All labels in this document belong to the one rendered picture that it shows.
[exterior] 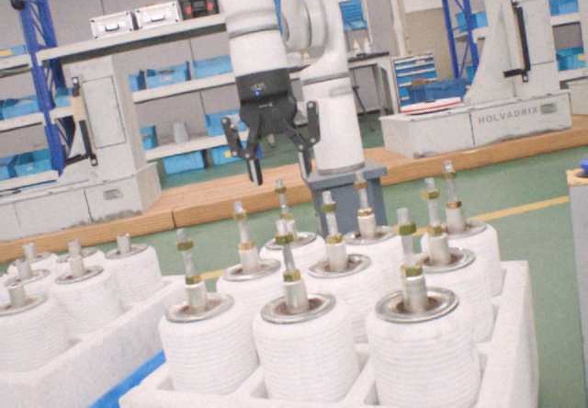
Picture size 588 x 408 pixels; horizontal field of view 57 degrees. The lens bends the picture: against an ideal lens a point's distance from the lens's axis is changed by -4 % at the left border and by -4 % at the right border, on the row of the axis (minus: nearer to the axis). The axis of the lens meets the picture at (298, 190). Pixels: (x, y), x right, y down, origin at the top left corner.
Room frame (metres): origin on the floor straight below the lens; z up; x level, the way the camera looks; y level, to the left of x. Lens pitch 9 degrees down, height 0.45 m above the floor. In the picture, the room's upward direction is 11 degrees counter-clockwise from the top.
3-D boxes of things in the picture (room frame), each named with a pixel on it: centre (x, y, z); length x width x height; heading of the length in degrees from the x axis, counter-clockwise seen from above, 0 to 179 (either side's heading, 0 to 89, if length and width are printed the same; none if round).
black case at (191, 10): (5.36, 0.57, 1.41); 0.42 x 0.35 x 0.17; 5
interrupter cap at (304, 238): (0.79, 0.02, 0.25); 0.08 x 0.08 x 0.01
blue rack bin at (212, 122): (5.40, 0.54, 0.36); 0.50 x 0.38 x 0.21; 3
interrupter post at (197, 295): (0.58, 0.13, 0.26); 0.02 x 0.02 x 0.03
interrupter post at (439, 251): (0.58, -0.14, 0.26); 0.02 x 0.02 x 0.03
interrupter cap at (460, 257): (0.58, -0.14, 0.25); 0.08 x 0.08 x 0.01
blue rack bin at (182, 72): (5.38, 0.98, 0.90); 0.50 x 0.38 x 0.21; 2
